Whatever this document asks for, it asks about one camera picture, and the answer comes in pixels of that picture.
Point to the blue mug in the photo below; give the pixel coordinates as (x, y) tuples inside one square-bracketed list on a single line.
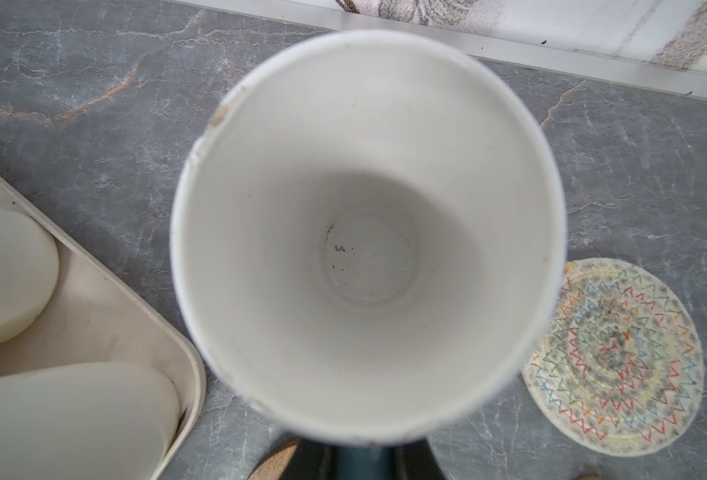
[(366, 243)]

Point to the brown round wooden coaster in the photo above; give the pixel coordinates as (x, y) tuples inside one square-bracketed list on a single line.
[(274, 464)]

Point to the beige plastic tray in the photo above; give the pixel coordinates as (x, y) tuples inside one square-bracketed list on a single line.
[(93, 316)]

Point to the white braided round coaster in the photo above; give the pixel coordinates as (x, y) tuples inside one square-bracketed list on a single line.
[(620, 370)]

